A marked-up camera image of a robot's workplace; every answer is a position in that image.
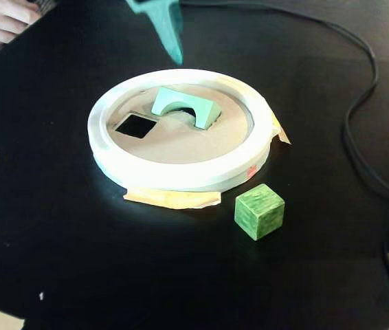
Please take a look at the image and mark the mint green U shape block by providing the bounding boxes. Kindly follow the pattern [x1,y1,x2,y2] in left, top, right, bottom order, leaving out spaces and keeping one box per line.
[151,86,222,131]

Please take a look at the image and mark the green wooden cube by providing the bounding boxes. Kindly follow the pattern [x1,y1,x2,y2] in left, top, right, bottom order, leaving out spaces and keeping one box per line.
[234,183,287,241]

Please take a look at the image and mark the long black cable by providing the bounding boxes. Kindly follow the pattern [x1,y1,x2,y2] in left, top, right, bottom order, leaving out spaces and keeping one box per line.
[179,0,389,206]

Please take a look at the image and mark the white round shape sorter lid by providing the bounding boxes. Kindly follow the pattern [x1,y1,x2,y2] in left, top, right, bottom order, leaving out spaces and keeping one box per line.
[87,67,275,193]

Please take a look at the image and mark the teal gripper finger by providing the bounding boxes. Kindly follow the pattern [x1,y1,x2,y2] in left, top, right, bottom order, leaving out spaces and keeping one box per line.
[124,0,184,66]

